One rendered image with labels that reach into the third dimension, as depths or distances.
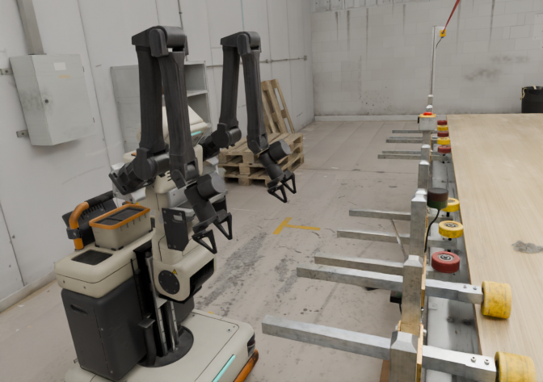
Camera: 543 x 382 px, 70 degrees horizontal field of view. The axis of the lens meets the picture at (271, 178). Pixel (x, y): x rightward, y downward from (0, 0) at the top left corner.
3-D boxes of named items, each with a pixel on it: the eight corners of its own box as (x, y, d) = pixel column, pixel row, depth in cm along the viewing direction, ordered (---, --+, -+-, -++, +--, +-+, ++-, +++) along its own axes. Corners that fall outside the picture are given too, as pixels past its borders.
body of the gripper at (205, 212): (227, 213, 122) (216, 192, 121) (210, 226, 113) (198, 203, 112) (212, 220, 125) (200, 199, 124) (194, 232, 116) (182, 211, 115)
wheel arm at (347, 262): (314, 266, 137) (313, 255, 135) (317, 261, 140) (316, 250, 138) (451, 284, 120) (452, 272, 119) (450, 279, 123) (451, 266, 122)
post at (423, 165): (413, 278, 155) (418, 161, 141) (414, 274, 158) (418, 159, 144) (423, 279, 154) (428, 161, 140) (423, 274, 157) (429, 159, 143)
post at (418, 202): (405, 358, 110) (411, 197, 96) (406, 349, 113) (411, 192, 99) (418, 360, 109) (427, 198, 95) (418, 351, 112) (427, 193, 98)
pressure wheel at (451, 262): (429, 293, 121) (431, 260, 118) (430, 279, 128) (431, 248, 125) (457, 297, 118) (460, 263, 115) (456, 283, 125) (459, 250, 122)
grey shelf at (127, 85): (138, 228, 389) (109, 66, 343) (189, 197, 468) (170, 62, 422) (176, 232, 372) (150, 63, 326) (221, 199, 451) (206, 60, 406)
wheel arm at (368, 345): (261, 334, 89) (260, 321, 87) (267, 325, 92) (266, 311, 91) (518, 390, 70) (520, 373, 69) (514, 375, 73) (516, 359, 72)
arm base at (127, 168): (134, 164, 134) (107, 174, 124) (146, 151, 130) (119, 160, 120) (149, 184, 134) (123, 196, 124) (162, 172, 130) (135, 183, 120)
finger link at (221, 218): (242, 233, 124) (228, 207, 123) (231, 243, 118) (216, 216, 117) (225, 239, 128) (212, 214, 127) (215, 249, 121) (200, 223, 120)
